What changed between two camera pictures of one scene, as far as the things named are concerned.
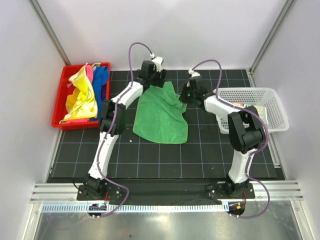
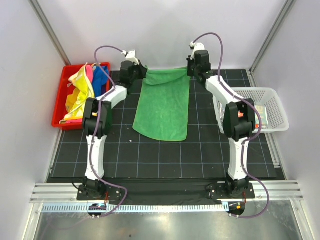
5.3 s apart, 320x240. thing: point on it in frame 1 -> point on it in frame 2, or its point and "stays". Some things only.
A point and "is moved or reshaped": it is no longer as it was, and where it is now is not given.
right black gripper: [183, 97] -> [190, 61]
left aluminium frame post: [40, 15] stays
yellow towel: [80, 102] stays
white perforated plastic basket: [276, 116] stays
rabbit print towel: [262, 110] stays
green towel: [159, 117] is moved or reshaped
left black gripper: [160, 82] -> [143, 70]
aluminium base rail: [66, 192] stays
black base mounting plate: [212, 192] stays
